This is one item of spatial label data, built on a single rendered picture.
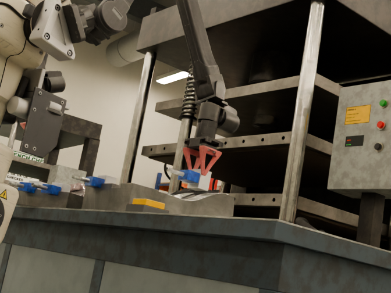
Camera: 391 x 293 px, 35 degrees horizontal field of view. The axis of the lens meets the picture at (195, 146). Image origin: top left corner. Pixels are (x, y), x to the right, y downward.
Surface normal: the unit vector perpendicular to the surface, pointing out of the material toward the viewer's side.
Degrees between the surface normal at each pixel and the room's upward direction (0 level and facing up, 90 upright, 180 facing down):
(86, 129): 90
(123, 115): 90
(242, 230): 90
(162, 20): 90
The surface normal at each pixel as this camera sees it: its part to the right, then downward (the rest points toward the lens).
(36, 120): 0.79, 0.01
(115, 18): 0.71, -0.22
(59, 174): 0.54, -0.08
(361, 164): -0.76, -0.26
